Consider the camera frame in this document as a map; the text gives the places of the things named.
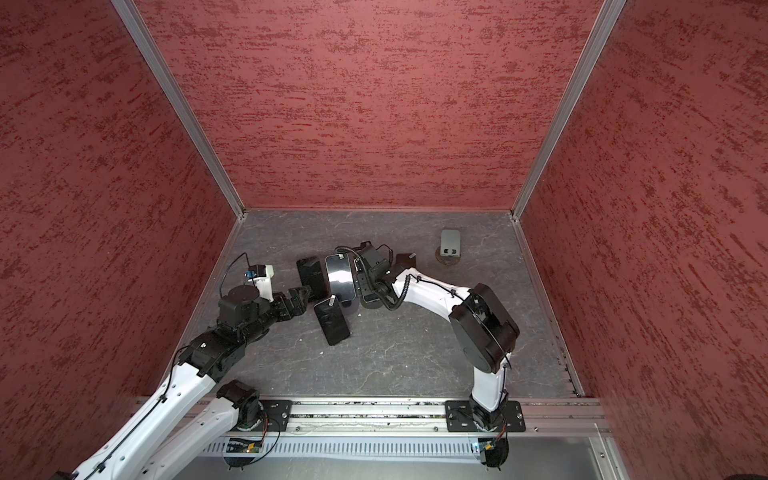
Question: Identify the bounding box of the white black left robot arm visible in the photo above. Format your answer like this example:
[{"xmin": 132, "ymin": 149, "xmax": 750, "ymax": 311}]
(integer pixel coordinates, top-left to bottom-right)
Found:
[{"xmin": 53, "ymin": 281, "xmax": 311, "ymax": 479}]

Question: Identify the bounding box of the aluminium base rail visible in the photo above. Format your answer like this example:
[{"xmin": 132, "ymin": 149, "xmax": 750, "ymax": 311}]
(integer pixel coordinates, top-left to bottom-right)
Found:
[{"xmin": 197, "ymin": 397, "xmax": 615, "ymax": 464}]

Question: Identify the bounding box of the dark phone with sticker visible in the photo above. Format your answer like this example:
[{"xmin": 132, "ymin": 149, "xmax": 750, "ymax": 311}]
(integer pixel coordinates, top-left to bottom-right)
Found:
[{"xmin": 395, "ymin": 253, "xmax": 416, "ymax": 270}]

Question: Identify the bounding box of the aluminium corner post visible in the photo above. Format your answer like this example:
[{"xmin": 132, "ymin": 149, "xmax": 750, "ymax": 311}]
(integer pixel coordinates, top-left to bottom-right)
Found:
[
  {"xmin": 111, "ymin": 0, "xmax": 247, "ymax": 222},
  {"xmin": 511, "ymin": 0, "xmax": 626, "ymax": 224}
]

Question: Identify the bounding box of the left circuit board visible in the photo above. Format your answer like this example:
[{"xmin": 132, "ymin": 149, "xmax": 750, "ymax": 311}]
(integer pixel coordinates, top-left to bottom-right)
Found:
[{"xmin": 225, "ymin": 438, "xmax": 264, "ymax": 455}]

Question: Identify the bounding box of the right circuit board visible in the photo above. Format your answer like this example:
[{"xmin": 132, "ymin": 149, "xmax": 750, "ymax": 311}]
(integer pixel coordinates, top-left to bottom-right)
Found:
[{"xmin": 476, "ymin": 438, "xmax": 509, "ymax": 469}]

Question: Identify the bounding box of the green-edged black phone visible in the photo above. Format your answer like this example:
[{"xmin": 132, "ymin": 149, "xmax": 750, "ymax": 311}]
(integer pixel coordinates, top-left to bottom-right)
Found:
[{"xmin": 355, "ymin": 264, "xmax": 383, "ymax": 310}]

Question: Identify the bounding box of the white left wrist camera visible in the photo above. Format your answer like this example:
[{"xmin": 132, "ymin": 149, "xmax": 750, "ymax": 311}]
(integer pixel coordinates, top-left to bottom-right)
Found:
[{"xmin": 245, "ymin": 264, "xmax": 274, "ymax": 301}]

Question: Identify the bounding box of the aluminium corner post left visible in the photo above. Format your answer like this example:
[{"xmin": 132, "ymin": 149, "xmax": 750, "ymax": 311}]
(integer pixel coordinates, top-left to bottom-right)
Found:
[{"xmin": 111, "ymin": 0, "xmax": 247, "ymax": 222}]

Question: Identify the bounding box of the silver-edged phone with sticker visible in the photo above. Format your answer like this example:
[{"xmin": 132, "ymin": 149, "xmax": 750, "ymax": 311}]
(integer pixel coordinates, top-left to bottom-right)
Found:
[{"xmin": 325, "ymin": 253, "xmax": 357, "ymax": 302}]

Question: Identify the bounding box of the aluminium corner post right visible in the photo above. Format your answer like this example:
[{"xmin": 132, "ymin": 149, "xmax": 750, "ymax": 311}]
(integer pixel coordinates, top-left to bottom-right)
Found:
[{"xmin": 511, "ymin": 0, "xmax": 626, "ymax": 224}]

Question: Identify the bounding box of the grey stand wooden base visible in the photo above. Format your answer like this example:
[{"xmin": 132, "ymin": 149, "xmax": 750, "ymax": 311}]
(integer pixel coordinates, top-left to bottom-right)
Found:
[{"xmin": 435, "ymin": 229, "xmax": 461, "ymax": 266}]

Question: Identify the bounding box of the circuit board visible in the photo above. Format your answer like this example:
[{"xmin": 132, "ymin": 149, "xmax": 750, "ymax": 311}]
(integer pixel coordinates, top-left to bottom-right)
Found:
[
  {"xmin": 476, "ymin": 438, "xmax": 509, "ymax": 469},
  {"xmin": 225, "ymin": 438, "xmax": 264, "ymax": 455}
]

